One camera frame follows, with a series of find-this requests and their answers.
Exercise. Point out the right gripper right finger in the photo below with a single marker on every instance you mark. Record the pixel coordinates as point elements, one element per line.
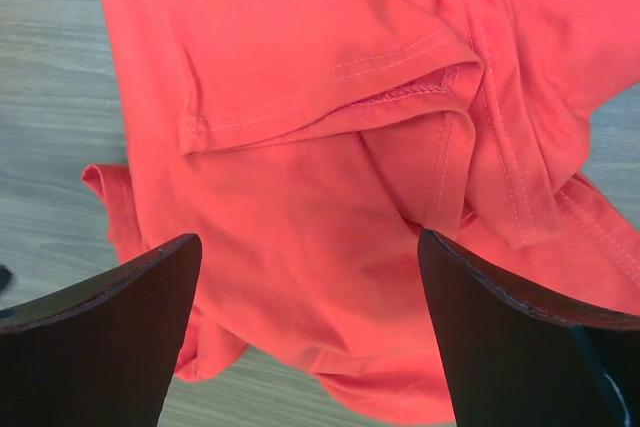
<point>515,353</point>

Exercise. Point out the orange t shirt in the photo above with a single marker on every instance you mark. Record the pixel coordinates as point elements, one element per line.
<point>309,142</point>

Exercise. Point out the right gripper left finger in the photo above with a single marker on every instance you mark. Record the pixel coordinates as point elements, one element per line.
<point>101,352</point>

